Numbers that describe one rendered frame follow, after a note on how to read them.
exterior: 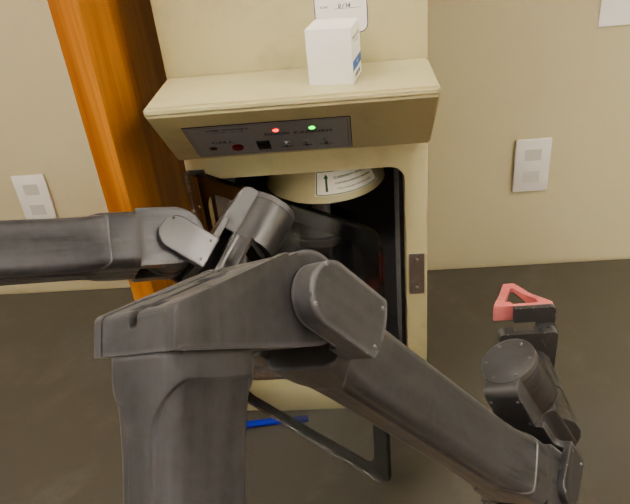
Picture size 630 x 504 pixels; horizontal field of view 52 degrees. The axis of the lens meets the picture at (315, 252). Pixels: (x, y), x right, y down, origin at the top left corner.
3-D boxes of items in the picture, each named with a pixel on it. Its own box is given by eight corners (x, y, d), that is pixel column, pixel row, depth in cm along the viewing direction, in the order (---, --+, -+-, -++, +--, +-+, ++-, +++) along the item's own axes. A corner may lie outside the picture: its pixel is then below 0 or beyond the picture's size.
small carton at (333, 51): (319, 72, 75) (314, 19, 72) (361, 71, 74) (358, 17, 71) (309, 85, 71) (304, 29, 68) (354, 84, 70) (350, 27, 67)
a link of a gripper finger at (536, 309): (537, 267, 78) (560, 314, 70) (533, 314, 82) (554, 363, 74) (481, 271, 79) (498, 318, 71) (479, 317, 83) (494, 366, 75)
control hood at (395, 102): (180, 153, 84) (164, 78, 79) (429, 135, 82) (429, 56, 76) (159, 192, 74) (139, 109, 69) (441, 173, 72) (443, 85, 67)
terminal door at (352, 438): (238, 392, 105) (192, 169, 84) (392, 485, 87) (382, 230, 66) (235, 395, 104) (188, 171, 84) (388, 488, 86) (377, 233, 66)
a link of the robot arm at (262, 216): (137, 262, 67) (151, 237, 60) (189, 179, 72) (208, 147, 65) (234, 318, 70) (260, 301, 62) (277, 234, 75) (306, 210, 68)
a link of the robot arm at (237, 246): (181, 282, 64) (225, 292, 61) (213, 228, 67) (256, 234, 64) (214, 317, 69) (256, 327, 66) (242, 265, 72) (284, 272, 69)
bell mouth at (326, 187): (272, 157, 104) (268, 125, 101) (381, 150, 103) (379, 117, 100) (261, 208, 89) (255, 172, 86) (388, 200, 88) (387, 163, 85)
